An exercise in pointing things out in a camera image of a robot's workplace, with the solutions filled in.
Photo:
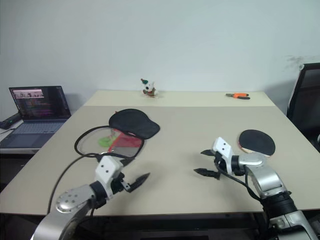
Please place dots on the black office chair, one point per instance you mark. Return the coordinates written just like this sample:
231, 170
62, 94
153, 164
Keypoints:
303, 107

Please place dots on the white plush dog toy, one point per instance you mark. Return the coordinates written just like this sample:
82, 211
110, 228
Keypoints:
149, 89

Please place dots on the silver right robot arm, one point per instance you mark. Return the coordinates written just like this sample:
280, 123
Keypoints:
265, 180

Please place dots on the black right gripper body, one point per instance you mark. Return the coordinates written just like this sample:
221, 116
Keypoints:
218, 162

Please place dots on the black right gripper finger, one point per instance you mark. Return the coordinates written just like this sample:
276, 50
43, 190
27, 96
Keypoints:
205, 172
207, 152

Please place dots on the black table frame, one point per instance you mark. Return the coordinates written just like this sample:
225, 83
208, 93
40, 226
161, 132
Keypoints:
175, 222

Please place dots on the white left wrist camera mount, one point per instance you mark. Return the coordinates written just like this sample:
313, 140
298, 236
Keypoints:
107, 167

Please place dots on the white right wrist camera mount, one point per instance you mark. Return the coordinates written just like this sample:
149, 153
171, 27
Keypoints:
222, 146

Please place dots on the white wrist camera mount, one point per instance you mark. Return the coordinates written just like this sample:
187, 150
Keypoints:
107, 167
222, 146

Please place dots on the black red paddle case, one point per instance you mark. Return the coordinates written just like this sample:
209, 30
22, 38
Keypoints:
135, 122

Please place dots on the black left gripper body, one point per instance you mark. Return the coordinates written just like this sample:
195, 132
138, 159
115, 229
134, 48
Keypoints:
120, 183

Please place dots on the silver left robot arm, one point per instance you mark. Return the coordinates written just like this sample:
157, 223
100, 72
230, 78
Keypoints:
72, 200

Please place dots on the black device with green light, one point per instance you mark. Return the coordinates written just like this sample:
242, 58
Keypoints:
8, 122

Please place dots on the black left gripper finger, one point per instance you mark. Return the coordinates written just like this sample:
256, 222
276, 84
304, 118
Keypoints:
140, 181
127, 162

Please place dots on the open grey laptop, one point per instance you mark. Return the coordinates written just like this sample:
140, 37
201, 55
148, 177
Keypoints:
37, 125

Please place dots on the green zipper pull tag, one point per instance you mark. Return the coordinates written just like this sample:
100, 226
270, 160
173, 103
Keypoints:
104, 141

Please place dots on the black table tennis paddle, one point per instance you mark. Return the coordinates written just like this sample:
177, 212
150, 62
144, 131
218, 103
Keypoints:
257, 141

